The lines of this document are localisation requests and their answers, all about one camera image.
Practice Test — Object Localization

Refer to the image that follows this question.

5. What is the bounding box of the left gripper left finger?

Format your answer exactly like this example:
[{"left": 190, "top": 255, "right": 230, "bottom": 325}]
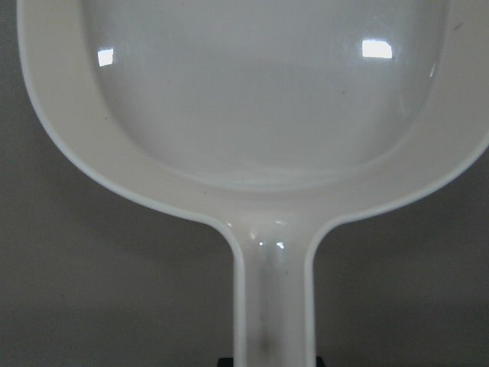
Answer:
[{"left": 217, "top": 358, "right": 234, "bottom": 367}]

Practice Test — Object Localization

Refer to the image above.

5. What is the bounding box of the beige plastic dustpan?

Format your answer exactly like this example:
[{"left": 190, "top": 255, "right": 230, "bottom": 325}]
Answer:
[{"left": 17, "top": 1, "right": 488, "bottom": 366}]

